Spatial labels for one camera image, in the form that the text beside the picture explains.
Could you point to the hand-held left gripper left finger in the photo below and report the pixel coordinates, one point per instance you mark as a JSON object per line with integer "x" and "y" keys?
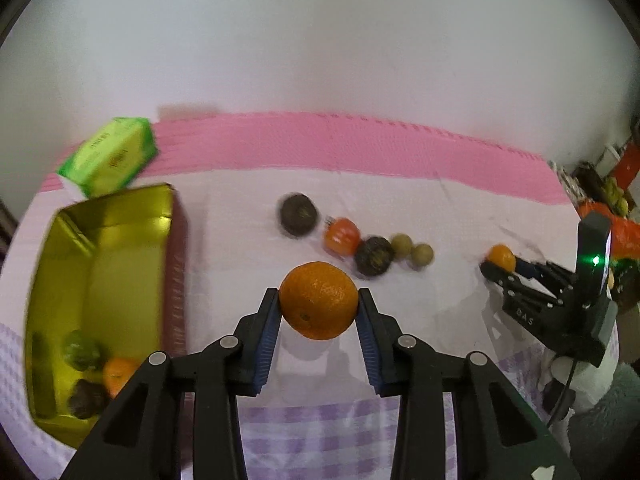
{"x": 267, "y": 342}

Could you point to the small red tomato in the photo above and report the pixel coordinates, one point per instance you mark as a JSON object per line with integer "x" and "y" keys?
{"x": 342, "y": 236}

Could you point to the maroon tin box gold inside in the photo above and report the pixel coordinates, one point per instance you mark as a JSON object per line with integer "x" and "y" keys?
{"x": 115, "y": 260}

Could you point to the small green plum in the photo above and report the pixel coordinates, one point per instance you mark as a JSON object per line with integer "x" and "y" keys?
{"x": 421, "y": 256}
{"x": 401, "y": 244}

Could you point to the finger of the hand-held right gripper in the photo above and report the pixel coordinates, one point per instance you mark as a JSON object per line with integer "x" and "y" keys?
{"x": 520, "y": 290}
{"x": 537, "y": 270}

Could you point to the round dark passion fruit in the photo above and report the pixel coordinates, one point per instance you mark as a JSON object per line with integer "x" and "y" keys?
{"x": 297, "y": 214}
{"x": 374, "y": 257}

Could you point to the person's right forearm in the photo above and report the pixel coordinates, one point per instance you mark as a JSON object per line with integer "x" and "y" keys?
{"x": 605, "y": 420}

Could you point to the orange mandarin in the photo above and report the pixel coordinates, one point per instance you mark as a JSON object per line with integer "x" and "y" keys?
{"x": 501, "y": 256}
{"x": 317, "y": 300}
{"x": 117, "y": 375}

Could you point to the orange plastic packet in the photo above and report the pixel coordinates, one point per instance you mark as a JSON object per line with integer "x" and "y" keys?
{"x": 625, "y": 235}

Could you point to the pink and purple checked tablecloth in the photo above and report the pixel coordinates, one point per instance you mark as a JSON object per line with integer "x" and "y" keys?
{"x": 225, "y": 240}

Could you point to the green tissue pack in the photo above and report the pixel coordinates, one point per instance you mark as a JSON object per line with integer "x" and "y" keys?
{"x": 115, "y": 155}

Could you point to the red box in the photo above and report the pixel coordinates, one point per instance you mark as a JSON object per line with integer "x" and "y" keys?
{"x": 630, "y": 165}

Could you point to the wrinkled dark passion fruit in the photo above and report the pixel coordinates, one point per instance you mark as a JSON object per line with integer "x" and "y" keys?
{"x": 85, "y": 400}

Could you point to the green tomato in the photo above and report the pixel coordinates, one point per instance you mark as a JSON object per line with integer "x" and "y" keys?
{"x": 80, "y": 352}

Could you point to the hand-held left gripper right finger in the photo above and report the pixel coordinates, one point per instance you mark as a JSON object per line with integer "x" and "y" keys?
{"x": 370, "y": 350}

